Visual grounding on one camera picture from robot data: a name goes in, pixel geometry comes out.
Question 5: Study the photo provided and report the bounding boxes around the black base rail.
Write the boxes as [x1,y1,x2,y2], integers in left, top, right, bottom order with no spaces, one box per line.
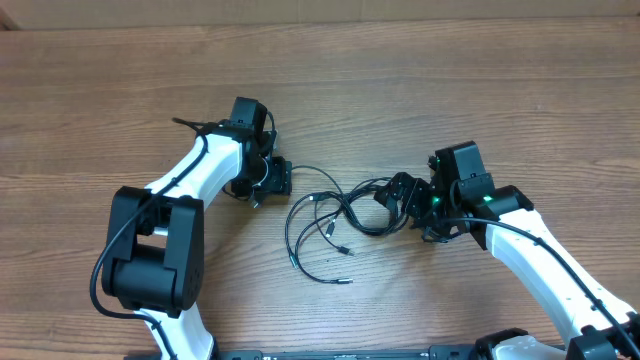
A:
[210,345,492,360]

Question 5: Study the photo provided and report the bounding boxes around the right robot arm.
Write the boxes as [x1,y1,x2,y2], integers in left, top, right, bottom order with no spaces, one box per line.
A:
[374,141,639,359]

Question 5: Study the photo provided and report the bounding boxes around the black USB cable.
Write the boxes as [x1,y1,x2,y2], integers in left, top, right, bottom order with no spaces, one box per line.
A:
[283,164,416,285]

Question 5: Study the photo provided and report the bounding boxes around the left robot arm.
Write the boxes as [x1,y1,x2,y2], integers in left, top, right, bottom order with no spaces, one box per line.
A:
[89,97,292,359]

